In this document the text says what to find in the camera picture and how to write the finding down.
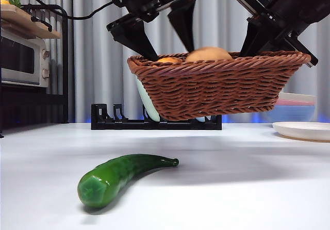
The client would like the black dish rack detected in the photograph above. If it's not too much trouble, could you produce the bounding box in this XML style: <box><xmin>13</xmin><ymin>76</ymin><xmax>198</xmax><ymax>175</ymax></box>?
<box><xmin>90</xmin><ymin>103</ymin><xmax>222</xmax><ymax>131</ymax></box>

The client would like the white toaster oven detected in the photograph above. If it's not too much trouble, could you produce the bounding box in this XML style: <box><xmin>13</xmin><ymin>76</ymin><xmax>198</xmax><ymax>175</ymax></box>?
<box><xmin>0</xmin><ymin>28</ymin><xmax>51</xmax><ymax>88</ymax></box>

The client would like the tan toy potato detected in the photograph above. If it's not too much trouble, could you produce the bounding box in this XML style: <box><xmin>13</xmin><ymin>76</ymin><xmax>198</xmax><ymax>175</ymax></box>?
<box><xmin>185</xmin><ymin>46</ymin><xmax>233</xmax><ymax>62</ymax></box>

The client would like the green toy cucumber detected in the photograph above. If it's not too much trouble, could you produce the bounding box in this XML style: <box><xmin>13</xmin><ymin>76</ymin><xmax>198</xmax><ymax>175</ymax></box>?
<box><xmin>77</xmin><ymin>154</ymin><xmax>180</xmax><ymax>209</ymax></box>

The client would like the wooden tray with black handle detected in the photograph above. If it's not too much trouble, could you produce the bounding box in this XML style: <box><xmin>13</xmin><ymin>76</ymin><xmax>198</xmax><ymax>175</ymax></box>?
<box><xmin>0</xmin><ymin>3</ymin><xmax>62</xmax><ymax>39</ymax></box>

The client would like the blue bowl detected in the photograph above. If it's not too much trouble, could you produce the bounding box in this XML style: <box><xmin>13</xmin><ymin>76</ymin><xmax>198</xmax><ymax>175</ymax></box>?
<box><xmin>267</xmin><ymin>105</ymin><xmax>317</xmax><ymax>124</ymax></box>

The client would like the brown wicker basket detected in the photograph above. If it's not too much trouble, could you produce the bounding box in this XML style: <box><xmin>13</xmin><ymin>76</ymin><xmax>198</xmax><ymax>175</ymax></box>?
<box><xmin>127</xmin><ymin>51</ymin><xmax>312</xmax><ymax>122</ymax></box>

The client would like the black metal shelf rack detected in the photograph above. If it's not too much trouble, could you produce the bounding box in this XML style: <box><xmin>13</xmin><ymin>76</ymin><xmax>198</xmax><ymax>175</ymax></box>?
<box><xmin>0</xmin><ymin>4</ymin><xmax>69</xmax><ymax>138</ymax></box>

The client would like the white flat plate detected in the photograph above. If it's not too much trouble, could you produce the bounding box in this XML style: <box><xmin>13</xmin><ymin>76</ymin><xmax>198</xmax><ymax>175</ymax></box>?
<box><xmin>272</xmin><ymin>121</ymin><xmax>330</xmax><ymax>143</ymax></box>

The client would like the white pleated curtain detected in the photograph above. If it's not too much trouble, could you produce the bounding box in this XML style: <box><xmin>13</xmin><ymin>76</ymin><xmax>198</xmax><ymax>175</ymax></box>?
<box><xmin>0</xmin><ymin>0</ymin><xmax>330</xmax><ymax>124</ymax></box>

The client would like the pale green plate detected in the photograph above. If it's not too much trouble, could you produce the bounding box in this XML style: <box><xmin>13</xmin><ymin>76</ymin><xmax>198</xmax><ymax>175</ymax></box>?
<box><xmin>135</xmin><ymin>77</ymin><xmax>160</xmax><ymax>122</ymax></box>

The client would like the beige bowl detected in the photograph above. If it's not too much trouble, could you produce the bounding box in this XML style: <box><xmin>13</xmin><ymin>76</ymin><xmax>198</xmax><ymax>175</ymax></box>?
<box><xmin>279</xmin><ymin>92</ymin><xmax>317</xmax><ymax>104</ymax></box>

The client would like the black cable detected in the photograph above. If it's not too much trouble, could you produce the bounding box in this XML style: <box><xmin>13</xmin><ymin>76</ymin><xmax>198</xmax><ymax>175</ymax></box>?
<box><xmin>23</xmin><ymin>0</ymin><xmax>117</xmax><ymax>21</ymax></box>

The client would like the orange toy corn cob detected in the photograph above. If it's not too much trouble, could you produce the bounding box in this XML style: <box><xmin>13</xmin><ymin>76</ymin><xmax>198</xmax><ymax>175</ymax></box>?
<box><xmin>156</xmin><ymin>57</ymin><xmax>183</xmax><ymax>64</ymax></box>

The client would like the pink bowl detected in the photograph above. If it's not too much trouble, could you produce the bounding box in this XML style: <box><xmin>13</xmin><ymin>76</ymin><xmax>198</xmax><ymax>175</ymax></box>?
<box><xmin>275</xmin><ymin>100</ymin><xmax>317</xmax><ymax>107</ymax></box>

